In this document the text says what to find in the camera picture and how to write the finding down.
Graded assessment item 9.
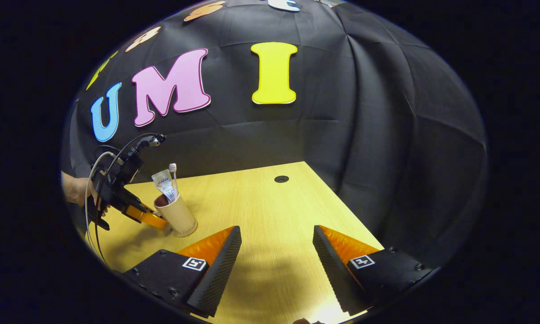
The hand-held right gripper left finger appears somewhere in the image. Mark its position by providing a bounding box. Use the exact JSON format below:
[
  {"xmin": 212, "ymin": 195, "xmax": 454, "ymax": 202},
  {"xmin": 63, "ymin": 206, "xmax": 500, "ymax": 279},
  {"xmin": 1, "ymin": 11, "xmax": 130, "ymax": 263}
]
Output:
[{"xmin": 123, "ymin": 226, "xmax": 242, "ymax": 318}]

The beige cup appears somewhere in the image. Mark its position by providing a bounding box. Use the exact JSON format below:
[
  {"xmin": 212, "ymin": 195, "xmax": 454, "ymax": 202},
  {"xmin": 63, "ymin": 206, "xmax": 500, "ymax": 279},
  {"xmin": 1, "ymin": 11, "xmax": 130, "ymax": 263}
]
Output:
[{"xmin": 154, "ymin": 193, "xmax": 198, "ymax": 235}]

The white toothpaste tube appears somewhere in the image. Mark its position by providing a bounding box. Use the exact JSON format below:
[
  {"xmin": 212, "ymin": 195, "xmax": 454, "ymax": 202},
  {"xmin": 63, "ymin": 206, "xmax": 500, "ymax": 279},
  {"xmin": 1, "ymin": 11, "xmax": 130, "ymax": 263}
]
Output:
[{"xmin": 151, "ymin": 169, "xmax": 179, "ymax": 204}]

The black cable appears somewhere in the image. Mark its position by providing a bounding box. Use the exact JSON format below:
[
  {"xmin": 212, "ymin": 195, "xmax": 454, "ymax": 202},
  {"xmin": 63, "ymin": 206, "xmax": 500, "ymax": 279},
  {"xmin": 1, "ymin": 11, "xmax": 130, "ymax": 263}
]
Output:
[{"xmin": 93, "ymin": 132, "xmax": 160, "ymax": 266}]

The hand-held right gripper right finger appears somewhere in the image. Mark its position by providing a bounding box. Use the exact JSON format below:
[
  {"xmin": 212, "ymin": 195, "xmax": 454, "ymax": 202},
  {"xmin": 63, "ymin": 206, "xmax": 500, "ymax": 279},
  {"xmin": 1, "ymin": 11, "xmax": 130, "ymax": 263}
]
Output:
[{"xmin": 313, "ymin": 225, "xmax": 434, "ymax": 315}]

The black backdrop cloth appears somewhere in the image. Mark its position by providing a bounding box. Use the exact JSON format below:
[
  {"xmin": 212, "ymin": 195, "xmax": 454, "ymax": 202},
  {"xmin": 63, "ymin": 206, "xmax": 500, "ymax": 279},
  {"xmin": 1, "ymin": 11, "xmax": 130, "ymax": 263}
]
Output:
[{"xmin": 60, "ymin": 0, "xmax": 489, "ymax": 270}]

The white cable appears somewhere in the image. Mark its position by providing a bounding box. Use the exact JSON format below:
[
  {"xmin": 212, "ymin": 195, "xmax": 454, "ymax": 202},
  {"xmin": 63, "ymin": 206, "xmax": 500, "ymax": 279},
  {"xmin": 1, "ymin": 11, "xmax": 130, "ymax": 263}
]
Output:
[{"xmin": 84, "ymin": 151, "xmax": 117, "ymax": 246}]

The wooden desktop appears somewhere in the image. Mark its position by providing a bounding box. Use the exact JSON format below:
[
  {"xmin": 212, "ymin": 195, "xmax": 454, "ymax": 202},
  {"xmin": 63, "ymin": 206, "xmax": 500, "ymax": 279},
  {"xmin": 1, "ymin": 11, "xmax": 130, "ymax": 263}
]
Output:
[{"xmin": 87, "ymin": 161, "xmax": 384, "ymax": 324}]

